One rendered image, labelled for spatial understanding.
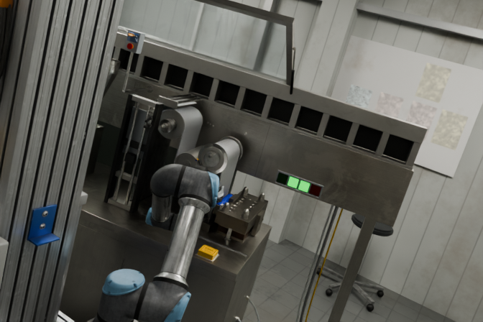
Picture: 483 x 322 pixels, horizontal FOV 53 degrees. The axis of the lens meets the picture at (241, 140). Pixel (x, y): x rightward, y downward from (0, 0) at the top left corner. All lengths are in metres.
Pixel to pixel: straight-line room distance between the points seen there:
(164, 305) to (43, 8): 0.90
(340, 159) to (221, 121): 0.66
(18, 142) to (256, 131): 1.54
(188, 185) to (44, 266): 0.52
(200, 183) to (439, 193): 3.13
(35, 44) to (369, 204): 1.82
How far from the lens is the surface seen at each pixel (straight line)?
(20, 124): 1.23
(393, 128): 2.47
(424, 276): 4.73
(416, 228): 4.63
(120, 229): 2.24
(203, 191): 1.68
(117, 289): 1.55
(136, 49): 2.43
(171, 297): 1.56
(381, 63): 4.55
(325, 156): 2.50
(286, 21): 2.08
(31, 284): 1.50
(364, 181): 2.51
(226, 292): 2.17
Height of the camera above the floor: 1.85
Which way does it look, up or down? 12 degrees down
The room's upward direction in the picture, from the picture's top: 16 degrees clockwise
